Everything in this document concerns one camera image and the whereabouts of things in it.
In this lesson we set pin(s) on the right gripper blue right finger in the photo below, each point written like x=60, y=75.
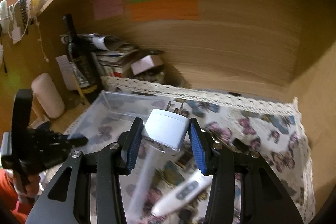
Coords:
x=201, y=148

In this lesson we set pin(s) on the small open cardboard box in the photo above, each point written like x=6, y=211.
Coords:
x=148, y=66

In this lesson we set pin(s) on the white charger with cable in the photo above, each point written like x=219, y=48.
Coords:
x=15, y=19

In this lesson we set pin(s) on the clear plastic storage bin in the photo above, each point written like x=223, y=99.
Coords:
x=156, y=171

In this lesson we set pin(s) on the butterfly print lace cloth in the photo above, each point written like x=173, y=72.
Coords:
x=272, y=129

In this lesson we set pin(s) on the cream cylindrical bottle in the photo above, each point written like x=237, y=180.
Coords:
x=48, y=96

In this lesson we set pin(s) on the stack of books and magazines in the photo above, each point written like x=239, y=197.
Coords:
x=109, y=53

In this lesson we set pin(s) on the white handheld massager device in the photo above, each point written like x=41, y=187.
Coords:
x=182, y=195

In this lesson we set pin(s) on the white power plug adapter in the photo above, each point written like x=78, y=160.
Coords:
x=166, y=130

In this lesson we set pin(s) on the pink sticky note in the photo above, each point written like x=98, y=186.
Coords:
x=103, y=9

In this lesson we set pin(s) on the white handwritten paper note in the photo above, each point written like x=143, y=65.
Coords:
x=67, y=72

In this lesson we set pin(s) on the dark wine bottle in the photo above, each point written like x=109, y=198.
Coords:
x=82, y=63

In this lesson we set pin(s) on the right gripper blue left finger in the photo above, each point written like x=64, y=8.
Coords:
x=130, y=142

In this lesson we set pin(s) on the orange sticky note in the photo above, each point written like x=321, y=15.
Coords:
x=164, y=10

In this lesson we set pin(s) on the person's left hand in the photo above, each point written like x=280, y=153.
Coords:
x=26, y=188

